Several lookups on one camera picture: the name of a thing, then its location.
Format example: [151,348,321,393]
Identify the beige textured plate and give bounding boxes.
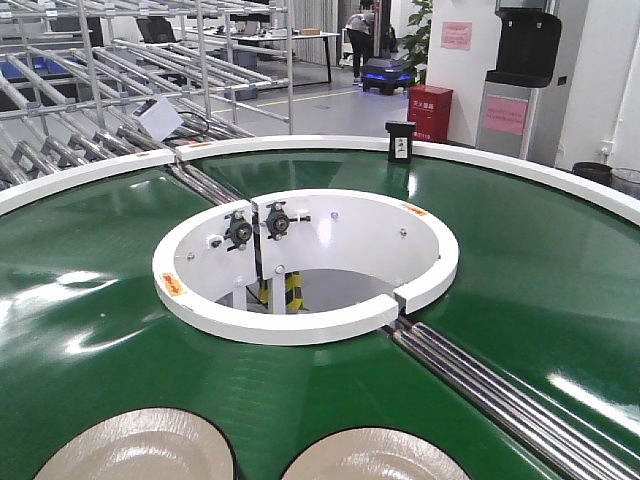
[282,427,469,479]
[35,407,238,479]

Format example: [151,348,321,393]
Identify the right green bearing block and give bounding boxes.
[266,201,311,241]

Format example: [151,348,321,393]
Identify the green bearing block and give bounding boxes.
[224,210,253,251]
[266,201,311,241]

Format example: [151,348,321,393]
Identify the left green bearing block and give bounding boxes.
[224,210,253,251]

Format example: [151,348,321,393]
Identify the far steel transfer rollers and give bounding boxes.
[166,162,242,205]

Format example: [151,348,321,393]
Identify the small black sensor box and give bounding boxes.
[385,121,416,164]

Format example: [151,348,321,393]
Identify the red fire extinguisher box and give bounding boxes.
[407,85,453,143]

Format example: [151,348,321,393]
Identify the black blue mobile robot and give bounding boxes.
[361,58,413,95]

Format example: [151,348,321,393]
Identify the white control box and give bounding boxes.
[131,95,183,141]

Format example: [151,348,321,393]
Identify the bending person in background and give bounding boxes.
[345,9,375,85]

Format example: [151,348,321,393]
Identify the background green plant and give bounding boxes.
[401,0,433,86]

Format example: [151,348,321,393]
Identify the background white desk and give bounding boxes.
[203,29,341,87]

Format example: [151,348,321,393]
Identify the green conveyor belt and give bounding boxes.
[1,150,639,479]

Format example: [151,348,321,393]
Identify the metal roller rack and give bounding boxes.
[1,1,292,189]

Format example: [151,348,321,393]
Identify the dark waste bin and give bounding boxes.
[571,162,612,187]

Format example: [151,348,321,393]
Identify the black water dispenser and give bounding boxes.
[476,1,562,158]

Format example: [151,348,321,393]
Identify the white outer conveyor rim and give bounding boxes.
[1,135,639,224]

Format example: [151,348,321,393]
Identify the yellow black striped post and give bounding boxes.
[285,271,304,311]

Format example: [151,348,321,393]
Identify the white inner conveyor ring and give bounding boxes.
[151,188,460,347]

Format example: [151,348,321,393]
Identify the pink wall notice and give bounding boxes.
[441,21,473,51]

